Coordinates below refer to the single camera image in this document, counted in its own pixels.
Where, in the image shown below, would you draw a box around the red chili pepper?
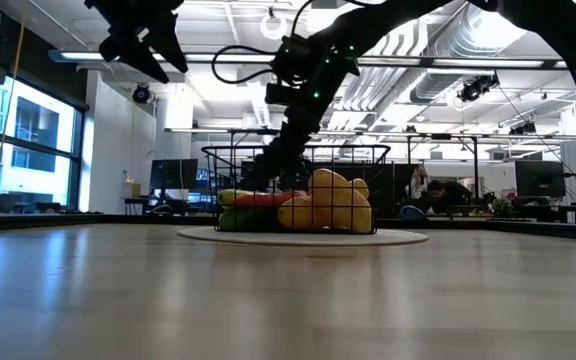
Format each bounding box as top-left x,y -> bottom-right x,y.
227,190 -> 309,209

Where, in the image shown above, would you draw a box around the black aluminium table frame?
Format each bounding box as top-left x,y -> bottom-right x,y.
0,212 -> 576,243

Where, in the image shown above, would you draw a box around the green toy cucumber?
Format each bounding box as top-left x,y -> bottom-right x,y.
217,205 -> 279,233

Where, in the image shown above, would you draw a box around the small green desk plant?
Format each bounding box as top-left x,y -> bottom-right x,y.
489,197 -> 514,219

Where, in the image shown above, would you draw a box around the blue chair back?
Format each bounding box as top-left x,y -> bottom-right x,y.
398,204 -> 427,222

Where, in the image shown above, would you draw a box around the large framed window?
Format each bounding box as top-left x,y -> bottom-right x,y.
0,74 -> 89,214

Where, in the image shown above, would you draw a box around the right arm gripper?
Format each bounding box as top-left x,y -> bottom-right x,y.
257,34 -> 363,174

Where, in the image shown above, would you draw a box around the yellow toy lemon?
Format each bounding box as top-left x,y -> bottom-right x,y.
348,177 -> 371,200
307,168 -> 352,199

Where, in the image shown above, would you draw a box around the white ring lamp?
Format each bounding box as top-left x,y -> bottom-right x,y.
260,12 -> 289,41

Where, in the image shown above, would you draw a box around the black computer monitor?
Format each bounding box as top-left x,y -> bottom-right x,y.
514,159 -> 567,199
148,158 -> 199,191

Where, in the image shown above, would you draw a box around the long ceiling light strip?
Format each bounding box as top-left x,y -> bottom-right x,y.
47,48 -> 569,70

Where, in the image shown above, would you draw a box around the black wire basket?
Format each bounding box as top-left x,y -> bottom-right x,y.
200,143 -> 392,235

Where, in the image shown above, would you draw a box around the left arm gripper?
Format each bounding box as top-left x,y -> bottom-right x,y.
85,0 -> 189,85

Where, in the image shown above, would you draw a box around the dark purple toy grapes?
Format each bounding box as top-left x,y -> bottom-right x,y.
272,158 -> 315,194

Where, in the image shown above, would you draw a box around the silver ventilation duct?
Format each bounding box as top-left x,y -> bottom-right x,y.
410,4 -> 529,104

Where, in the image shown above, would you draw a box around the brown cardboard box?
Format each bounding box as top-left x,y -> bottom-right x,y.
121,180 -> 143,200

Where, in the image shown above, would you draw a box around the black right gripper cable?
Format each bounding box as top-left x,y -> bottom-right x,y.
211,44 -> 282,85

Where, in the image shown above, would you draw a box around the white round woven placemat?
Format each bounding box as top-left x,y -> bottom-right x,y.
176,225 -> 430,247

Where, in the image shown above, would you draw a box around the tan toy potato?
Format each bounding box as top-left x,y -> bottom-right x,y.
312,192 -> 374,235

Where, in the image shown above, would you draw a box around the person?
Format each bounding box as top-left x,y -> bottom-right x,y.
405,166 -> 430,201
426,179 -> 474,215

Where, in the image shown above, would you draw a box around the black metal rig frame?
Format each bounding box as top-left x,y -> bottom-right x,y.
405,132 -> 482,204

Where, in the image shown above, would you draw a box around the orange toy mango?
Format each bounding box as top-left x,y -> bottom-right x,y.
276,195 -> 319,231

